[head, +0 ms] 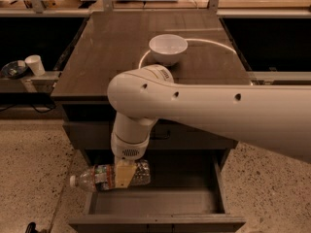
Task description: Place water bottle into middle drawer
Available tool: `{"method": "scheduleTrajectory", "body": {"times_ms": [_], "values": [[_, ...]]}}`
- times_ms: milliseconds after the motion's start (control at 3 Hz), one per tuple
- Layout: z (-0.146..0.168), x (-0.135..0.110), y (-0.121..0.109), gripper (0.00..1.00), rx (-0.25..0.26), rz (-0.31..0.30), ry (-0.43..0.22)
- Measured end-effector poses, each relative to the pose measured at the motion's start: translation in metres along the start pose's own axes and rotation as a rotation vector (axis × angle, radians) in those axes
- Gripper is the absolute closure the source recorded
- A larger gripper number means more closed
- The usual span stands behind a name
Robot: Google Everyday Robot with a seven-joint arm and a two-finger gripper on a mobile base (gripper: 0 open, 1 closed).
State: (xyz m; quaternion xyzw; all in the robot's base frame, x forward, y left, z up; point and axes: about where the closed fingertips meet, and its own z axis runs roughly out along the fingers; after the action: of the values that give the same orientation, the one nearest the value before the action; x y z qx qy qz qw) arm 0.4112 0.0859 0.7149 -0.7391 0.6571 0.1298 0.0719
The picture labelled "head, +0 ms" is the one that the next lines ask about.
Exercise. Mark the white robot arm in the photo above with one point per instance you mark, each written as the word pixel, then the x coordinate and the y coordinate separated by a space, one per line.
pixel 271 117

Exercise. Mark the dark bowl with scraps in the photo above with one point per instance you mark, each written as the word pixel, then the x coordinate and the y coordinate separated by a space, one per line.
pixel 14 70

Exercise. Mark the dark wooden drawer cabinet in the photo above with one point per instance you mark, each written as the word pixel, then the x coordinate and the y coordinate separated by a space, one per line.
pixel 118 41

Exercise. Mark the closed top drawer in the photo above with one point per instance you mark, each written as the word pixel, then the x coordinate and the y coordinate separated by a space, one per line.
pixel 90 135

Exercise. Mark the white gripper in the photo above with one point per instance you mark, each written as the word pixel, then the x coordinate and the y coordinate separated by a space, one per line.
pixel 128 149

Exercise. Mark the clear plastic water bottle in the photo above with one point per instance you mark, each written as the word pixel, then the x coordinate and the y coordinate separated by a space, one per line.
pixel 101 178

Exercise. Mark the white foam cup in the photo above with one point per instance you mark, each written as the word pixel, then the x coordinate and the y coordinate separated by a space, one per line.
pixel 34 62

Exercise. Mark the white ceramic bowl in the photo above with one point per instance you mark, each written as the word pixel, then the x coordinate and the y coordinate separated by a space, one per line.
pixel 167 49

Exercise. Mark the open middle drawer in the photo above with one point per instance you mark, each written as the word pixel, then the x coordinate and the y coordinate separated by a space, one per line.
pixel 186 195

